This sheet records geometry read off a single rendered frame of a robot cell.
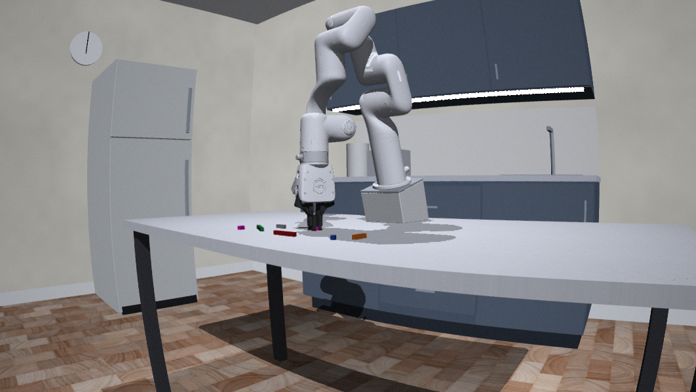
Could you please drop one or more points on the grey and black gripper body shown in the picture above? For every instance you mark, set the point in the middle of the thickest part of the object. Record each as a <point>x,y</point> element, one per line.
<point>315,183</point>

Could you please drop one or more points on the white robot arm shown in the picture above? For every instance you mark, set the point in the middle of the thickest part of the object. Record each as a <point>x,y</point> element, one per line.
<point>348,31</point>

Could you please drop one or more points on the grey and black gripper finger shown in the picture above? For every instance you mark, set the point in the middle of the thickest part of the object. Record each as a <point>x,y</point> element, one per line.
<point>308,209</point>
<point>320,209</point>

